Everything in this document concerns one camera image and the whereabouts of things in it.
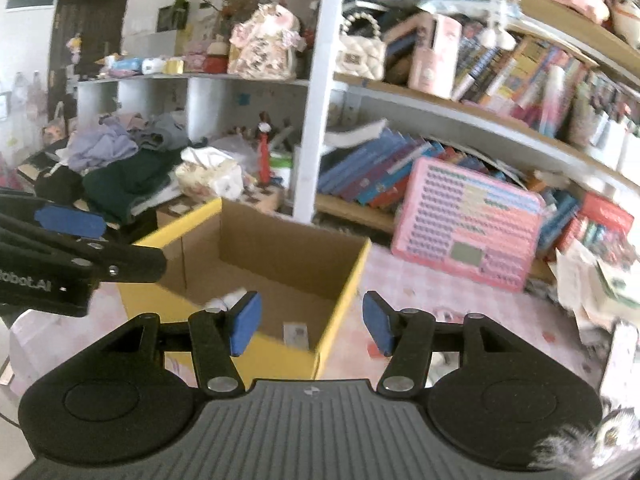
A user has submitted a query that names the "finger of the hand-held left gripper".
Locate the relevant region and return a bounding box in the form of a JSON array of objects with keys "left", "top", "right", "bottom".
[
  {"left": 0, "top": 212, "right": 168, "bottom": 285},
  {"left": 0, "top": 187, "right": 107, "bottom": 240}
]

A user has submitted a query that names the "pink learning board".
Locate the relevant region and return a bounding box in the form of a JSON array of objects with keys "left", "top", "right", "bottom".
[{"left": 390, "top": 156, "right": 547, "bottom": 293}]

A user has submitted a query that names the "tall pink box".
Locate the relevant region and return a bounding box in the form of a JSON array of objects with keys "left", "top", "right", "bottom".
[{"left": 407, "top": 12, "right": 463, "bottom": 100}]

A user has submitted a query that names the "floral tissue pack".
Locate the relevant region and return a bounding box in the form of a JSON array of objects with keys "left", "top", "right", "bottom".
[{"left": 174, "top": 146, "right": 246, "bottom": 198}]

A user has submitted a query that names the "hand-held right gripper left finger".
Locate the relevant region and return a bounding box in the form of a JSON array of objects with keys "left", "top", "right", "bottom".
[{"left": 102, "top": 291, "right": 263, "bottom": 393}]

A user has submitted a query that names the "black cloth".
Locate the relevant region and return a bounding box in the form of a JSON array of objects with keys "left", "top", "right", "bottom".
[{"left": 32, "top": 165, "right": 86, "bottom": 206}]

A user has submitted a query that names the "red bottle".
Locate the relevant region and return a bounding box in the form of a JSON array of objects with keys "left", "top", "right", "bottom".
[{"left": 256, "top": 122, "right": 273, "bottom": 186}]

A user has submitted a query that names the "red printed box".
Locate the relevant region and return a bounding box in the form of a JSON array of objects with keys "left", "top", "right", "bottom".
[{"left": 557, "top": 192, "right": 636, "bottom": 271}]

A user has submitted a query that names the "small printed card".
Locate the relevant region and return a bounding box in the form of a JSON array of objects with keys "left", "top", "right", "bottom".
[{"left": 282, "top": 322, "right": 310, "bottom": 347}]

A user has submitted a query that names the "row of blue books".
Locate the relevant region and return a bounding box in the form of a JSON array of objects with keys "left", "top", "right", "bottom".
[{"left": 317, "top": 127, "right": 451, "bottom": 208}]

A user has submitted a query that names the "white wooden bookshelf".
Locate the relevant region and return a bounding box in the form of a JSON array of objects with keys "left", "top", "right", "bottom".
[{"left": 292, "top": 0, "right": 640, "bottom": 281}]

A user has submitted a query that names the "pink cartoon printed mat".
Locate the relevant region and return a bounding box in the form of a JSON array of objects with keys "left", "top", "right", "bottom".
[{"left": 7, "top": 220, "right": 608, "bottom": 401}]

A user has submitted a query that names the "row of colourful books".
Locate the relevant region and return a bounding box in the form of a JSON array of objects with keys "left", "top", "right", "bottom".
[{"left": 450, "top": 20, "right": 591, "bottom": 136}]

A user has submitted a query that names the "pile of loose papers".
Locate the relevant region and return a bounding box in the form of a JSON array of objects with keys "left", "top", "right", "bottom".
[{"left": 550, "top": 240, "right": 640, "bottom": 341}]

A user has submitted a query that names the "white green container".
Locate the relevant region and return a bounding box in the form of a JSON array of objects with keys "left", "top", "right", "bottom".
[{"left": 270, "top": 152, "right": 293, "bottom": 188}]

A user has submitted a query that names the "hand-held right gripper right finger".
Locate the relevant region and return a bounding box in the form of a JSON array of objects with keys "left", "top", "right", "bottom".
[{"left": 362, "top": 290, "right": 521, "bottom": 395}]

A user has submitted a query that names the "fluffy grey keychain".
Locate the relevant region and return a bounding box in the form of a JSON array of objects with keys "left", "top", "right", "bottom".
[{"left": 532, "top": 397, "right": 640, "bottom": 471}]

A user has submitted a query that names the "dark green cloth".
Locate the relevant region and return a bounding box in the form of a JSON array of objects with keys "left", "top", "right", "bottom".
[{"left": 82, "top": 150, "right": 186, "bottom": 223}]

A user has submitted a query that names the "low white curved shelf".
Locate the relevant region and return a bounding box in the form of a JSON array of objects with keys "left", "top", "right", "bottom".
[{"left": 75, "top": 72, "right": 311, "bottom": 161}]

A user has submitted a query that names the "white quilted handbag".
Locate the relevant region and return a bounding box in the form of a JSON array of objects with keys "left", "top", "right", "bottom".
[{"left": 334, "top": 11, "right": 388, "bottom": 82}]

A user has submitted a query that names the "lavender cloth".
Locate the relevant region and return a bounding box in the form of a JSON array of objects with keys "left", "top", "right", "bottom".
[{"left": 65, "top": 115, "right": 141, "bottom": 173}]

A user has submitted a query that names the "grey cloth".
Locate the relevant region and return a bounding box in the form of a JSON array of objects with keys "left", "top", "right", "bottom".
[{"left": 135, "top": 112, "right": 191, "bottom": 153}]

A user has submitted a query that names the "open white book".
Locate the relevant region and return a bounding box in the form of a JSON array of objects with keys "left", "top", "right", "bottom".
[{"left": 325, "top": 120, "right": 391, "bottom": 148}]

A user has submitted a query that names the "small white crumpled item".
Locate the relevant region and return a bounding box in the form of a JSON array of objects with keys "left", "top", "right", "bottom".
[{"left": 202, "top": 287, "right": 248, "bottom": 313}]

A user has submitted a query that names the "pink white booklet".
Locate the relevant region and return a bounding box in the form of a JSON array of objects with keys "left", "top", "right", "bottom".
[{"left": 597, "top": 322, "right": 640, "bottom": 401}]

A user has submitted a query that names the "yellow cardboard box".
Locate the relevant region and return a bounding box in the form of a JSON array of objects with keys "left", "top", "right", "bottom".
[{"left": 117, "top": 197, "right": 373, "bottom": 386}]

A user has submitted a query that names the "stack of blue workbooks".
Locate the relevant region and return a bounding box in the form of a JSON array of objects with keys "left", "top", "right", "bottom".
[{"left": 537, "top": 187, "right": 581, "bottom": 261}]

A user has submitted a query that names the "doll in floral dress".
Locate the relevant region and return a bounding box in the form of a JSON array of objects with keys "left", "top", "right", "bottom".
[{"left": 227, "top": 2, "right": 306, "bottom": 81}]

